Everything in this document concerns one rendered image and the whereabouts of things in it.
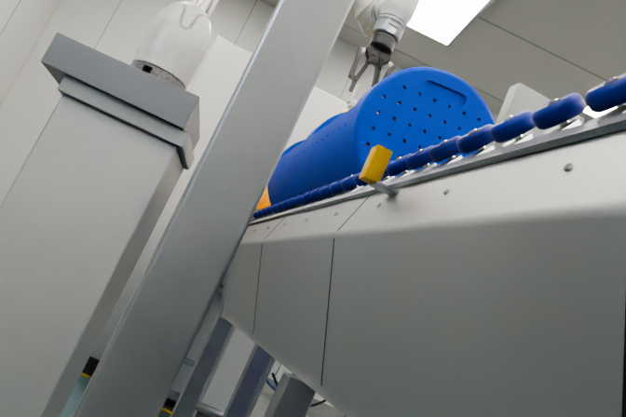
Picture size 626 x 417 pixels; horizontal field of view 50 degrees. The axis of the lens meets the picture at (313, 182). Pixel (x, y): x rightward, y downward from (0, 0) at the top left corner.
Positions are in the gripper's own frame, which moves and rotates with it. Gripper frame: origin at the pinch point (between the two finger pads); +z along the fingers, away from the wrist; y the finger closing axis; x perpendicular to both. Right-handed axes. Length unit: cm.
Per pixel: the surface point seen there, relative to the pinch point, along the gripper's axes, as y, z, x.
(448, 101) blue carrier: 1, 20, -76
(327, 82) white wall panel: 51, -157, 437
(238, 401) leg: 6, 95, 12
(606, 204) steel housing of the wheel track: -14, 54, -153
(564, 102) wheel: -11, 42, -138
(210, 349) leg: -8, 85, 12
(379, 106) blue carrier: -11, 27, -76
